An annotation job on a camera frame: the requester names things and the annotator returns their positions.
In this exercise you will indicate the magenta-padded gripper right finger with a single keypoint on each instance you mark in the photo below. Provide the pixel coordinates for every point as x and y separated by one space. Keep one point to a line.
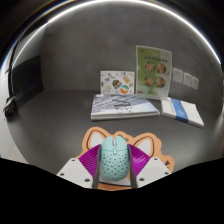
153 171

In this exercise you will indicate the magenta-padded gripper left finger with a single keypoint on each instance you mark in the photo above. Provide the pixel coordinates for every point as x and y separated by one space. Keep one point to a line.
75 171

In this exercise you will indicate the mint green computer mouse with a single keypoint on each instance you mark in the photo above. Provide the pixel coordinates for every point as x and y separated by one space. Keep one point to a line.
114 160

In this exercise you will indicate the orange corgi-shaped mouse pad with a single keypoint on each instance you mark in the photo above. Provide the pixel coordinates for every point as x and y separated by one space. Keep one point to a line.
93 138

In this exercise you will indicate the white book with blue band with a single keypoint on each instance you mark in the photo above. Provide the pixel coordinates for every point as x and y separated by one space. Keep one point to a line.
181 111

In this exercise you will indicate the grey striped book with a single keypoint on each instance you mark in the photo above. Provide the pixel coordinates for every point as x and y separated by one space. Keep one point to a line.
123 106

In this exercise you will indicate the white card with colourful stickers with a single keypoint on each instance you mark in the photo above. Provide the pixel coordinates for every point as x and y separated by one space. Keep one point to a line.
116 82

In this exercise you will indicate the green menu sign stand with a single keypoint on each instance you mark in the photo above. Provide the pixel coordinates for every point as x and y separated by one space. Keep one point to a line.
153 71

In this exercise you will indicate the black monitor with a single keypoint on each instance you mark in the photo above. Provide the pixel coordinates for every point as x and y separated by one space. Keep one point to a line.
26 78

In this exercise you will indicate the white wall socket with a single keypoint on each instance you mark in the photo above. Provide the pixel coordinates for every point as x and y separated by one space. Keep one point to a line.
195 83
177 75
187 79

